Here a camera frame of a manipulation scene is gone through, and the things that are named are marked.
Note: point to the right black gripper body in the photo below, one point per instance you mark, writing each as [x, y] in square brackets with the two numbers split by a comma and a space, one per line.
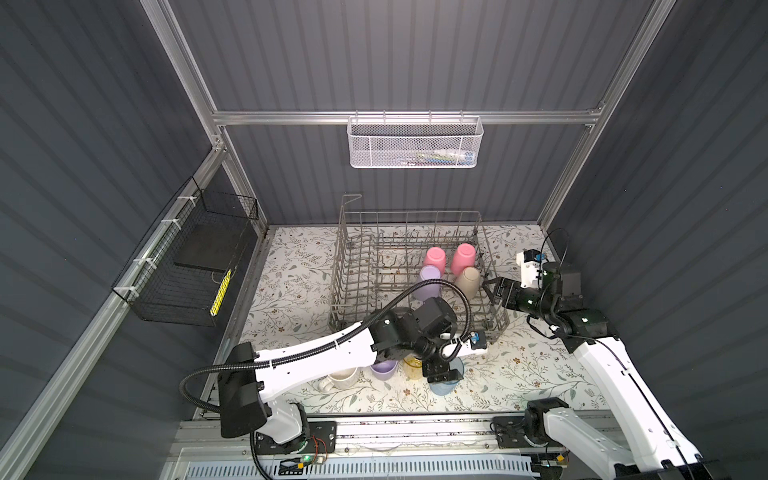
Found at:
[519, 298]

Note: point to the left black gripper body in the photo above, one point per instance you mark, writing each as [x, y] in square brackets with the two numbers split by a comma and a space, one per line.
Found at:
[437, 368]

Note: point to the blue transparent cup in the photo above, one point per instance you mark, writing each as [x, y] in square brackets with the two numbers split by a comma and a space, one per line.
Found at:
[446, 387]

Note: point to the yellow transparent cup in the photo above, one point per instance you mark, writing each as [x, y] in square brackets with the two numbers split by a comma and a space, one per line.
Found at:
[412, 367]

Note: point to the beige plastic cup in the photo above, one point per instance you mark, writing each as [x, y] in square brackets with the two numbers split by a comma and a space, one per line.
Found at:
[469, 281]

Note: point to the pink plastic cup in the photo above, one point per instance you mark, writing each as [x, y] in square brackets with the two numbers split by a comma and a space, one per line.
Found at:
[436, 257]
[464, 256]

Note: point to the white ceramic mug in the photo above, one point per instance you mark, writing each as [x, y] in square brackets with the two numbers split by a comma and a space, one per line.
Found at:
[341, 380]

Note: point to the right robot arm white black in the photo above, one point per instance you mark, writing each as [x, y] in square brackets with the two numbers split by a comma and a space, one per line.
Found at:
[655, 447]

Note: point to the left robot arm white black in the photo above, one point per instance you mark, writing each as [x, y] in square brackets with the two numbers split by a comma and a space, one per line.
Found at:
[431, 320]

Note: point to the small lilac plastic cup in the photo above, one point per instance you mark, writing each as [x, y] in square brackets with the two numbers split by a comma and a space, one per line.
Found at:
[384, 370]

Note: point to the white vented front panel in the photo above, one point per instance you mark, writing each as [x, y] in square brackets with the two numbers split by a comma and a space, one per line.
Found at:
[421, 467]

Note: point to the items in white basket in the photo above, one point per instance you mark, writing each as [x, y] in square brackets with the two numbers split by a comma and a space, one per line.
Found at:
[448, 157]

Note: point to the floral table mat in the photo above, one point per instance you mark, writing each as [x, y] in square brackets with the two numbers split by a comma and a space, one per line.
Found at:
[291, 305]

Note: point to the yellow brush in basket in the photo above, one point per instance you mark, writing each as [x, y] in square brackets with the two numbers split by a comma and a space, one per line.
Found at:
[219, 298]

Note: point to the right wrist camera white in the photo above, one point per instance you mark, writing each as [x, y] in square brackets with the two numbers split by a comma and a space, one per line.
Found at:
[530, 262]

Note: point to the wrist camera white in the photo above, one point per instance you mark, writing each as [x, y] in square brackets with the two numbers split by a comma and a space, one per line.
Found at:
[476, 344]
[530, 262]

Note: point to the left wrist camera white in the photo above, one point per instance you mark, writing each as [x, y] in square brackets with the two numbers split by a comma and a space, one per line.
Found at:
[476, 344]

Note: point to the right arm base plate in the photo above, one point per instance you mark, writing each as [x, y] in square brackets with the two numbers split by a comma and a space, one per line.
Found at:
[516, 431]

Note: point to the grey wire dish rack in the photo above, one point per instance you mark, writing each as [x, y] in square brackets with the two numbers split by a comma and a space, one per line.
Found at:
[378, 254]

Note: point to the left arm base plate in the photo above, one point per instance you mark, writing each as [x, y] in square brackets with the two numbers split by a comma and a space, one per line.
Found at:
[321, 436]

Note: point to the white mesh wall basket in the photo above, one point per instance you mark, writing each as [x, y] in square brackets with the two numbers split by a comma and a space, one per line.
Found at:
[392, 142]

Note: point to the black wire wall basket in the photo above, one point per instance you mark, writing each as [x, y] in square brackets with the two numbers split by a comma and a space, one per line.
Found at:
[174, 278]

